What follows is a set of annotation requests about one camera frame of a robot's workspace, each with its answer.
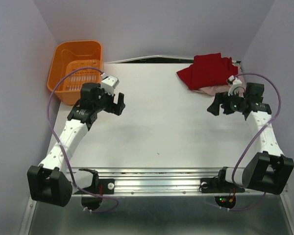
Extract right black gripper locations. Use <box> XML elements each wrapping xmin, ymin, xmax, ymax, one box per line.
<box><xmin>206</xmin><ymin>89</ymin><xmax>247</xmax><ymax>116</ymax></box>

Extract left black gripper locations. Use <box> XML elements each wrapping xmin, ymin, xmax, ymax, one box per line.
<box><xmin>94</xmin><ymin>83</ymin><xmax>125</xmax><ymax>116</ymax></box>

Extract red pleated skirt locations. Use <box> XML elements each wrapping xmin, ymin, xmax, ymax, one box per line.
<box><xmin>177</xmin><ymin>53</ymin><xmax>239</xmax><ymax>91</ymax></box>

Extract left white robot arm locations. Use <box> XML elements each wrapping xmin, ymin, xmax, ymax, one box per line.
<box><xmin>27</xmin><ymin>77</ymin><xmax>125</xmax><ymax>207</ymax></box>

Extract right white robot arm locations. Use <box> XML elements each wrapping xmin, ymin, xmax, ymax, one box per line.
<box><xmin>207</xmin><ymin>77</ymin><xmax>294</xmax><ymax>195</ymax></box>

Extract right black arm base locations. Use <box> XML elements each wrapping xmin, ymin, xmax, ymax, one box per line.
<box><xmin>199</xmin><ymin>167</ymin><xmax>245</xmax><ymax>193</ymax></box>

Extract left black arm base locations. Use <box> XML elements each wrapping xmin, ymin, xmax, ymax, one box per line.
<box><xmin>78</xmin><ymin>178</ymin><xmax>115</xmax><ymax>195</ymax></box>

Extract pink pleated skirt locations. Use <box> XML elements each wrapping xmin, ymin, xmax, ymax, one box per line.
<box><xmin>194</xmin><ymin>76</ymin><xmax>246</xmax><ymax>96</ymax></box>

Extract orange plastic basket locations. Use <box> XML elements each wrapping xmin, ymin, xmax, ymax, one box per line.
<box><xmin>47</xmin><ymin>41</ymin><xmax>103</xmax><ymax>106</ymax></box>

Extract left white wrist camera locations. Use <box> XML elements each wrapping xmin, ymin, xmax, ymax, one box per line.
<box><xmin>100</xmin><ymin>73</ymin><xmax>120</xmax><ymax>95</ymax></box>

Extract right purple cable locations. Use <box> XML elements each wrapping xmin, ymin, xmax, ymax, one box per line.
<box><xmin>220</xmin><ymin>72</ymin><xmax>282</xmax><ymax>212</ymax></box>

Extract aluminium rail frame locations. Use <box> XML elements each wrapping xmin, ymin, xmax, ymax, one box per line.
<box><xmin>21</xmin><ymin>63</ymin><xmax>294</xmax><ymax>235</ymax></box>

